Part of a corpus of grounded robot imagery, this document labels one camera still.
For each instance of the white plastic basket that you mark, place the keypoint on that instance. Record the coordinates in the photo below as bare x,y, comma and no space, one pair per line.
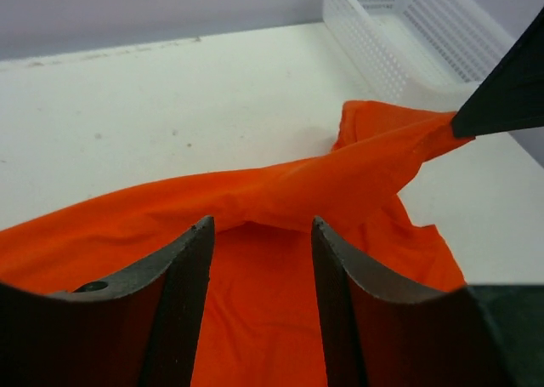
426,54

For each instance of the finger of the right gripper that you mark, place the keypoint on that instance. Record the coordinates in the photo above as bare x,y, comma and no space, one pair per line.
511,97

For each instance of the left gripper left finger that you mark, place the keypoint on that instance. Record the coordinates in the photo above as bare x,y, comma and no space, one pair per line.
136,327

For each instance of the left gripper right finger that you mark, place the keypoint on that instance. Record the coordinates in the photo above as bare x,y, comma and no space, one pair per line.
380,328

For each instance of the orange t shirt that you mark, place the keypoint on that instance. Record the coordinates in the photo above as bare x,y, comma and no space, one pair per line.
260,324

